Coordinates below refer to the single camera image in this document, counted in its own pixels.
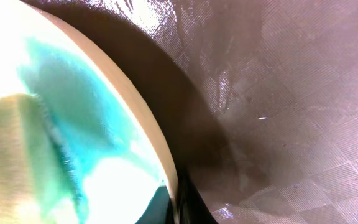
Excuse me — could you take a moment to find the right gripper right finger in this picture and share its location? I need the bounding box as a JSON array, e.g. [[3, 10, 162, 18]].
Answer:
[[177, 174, 218, 224]]

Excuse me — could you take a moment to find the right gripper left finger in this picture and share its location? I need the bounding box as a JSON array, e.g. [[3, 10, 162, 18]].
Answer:
[[136, 186, 172, 224]]

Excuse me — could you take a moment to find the white plate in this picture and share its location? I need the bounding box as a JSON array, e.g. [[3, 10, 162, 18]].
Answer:
[[0, 1, 179, 223]]

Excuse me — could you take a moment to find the green yellow sponge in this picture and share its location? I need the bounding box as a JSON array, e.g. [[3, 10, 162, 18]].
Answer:
[[0, 94, 80, 224]]

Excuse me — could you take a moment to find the brown serving tray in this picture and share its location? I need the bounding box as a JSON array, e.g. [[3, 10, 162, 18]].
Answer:
[[32, 0, 358, 223]]

